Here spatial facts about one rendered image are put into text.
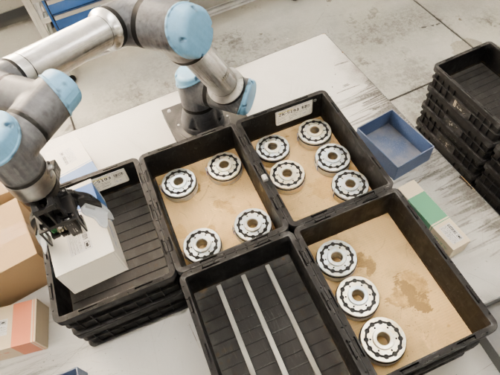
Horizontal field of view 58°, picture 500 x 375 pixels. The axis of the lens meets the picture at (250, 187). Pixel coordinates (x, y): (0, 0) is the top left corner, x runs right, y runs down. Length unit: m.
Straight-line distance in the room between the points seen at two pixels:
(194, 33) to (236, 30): 2.19
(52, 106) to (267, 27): 2.55
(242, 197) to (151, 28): 0.53
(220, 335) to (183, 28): 0.71
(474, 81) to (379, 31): 1.13
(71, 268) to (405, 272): 0.79
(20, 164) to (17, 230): 0.68
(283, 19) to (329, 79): 1.54
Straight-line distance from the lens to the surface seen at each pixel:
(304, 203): 1.28
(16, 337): 1.38
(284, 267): 1.19
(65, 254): 0.97
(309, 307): 1.15
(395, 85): 2.83
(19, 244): 1.40
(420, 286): 1.21
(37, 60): 0.93
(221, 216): 1.27
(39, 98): 0.79
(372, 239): 1.24
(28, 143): 0.76
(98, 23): 1.05
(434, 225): 1.38
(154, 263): 1.25
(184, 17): 1.02
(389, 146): 1.59
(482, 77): 2.24
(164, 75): 2.99
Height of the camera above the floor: 1.92
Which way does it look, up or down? 56 degrees down
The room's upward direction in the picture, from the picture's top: 8 degrees counter-clockwise
